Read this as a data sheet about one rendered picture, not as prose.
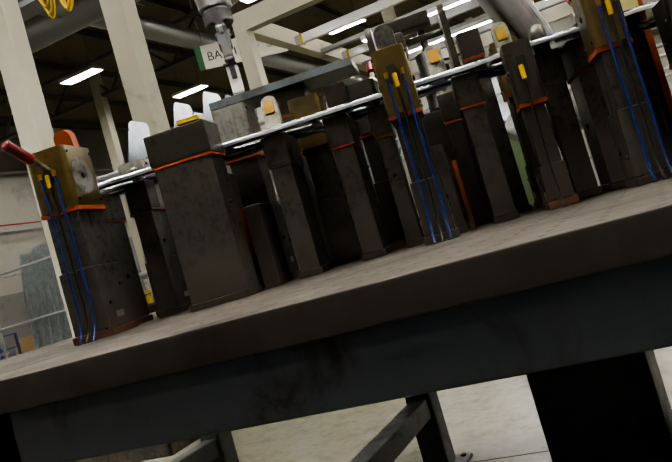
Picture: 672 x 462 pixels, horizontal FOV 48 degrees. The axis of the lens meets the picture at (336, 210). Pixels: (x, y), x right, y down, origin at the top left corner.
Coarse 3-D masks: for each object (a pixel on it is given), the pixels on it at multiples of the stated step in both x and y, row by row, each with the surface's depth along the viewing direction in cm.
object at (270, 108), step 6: (270, 96) 169; (264, 102) 168; (270, 102) 168; (276, 102) 169; (264, 108) 168; (270, 108) 167; (276, 108) 168; (264, 114) 168; (270, 114) 168; (276, 114) 167; (264, 120) 168; (270, 120) 168; (276, 120) 167; (270, 126) 167
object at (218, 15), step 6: (204, 12) 189; (210, 12) 188; (216, 12) 188; (222, 12) 188; (228, 12) 190; (204, 18) 190; (210, 18) 188; (216, 18) 188; (222, 18) 188; (228, 18) 189; (204, 24) 191; (210, 24) 189; (216, 24) 188; (228, 24) 192; (210, 30) 193
